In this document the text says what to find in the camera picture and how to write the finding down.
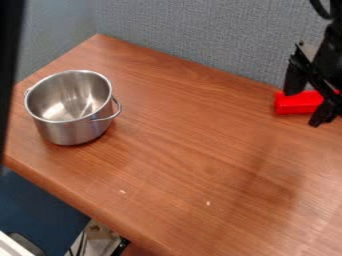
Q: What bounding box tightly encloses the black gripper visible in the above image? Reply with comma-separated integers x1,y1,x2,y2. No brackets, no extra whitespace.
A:
283,23,342,127

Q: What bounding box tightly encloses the red rectangular block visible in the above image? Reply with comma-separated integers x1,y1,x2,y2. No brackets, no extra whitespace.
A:
274,90,323,115

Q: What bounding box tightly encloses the stainless steel pot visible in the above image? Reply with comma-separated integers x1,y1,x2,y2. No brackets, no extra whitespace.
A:
24,70,123,146

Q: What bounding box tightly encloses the white object bottom left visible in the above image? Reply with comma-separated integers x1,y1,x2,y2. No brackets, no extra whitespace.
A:
0,231,45,256

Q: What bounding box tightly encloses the metal table leg bracket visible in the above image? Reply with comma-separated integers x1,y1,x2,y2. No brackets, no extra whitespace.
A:
65,220,129,256

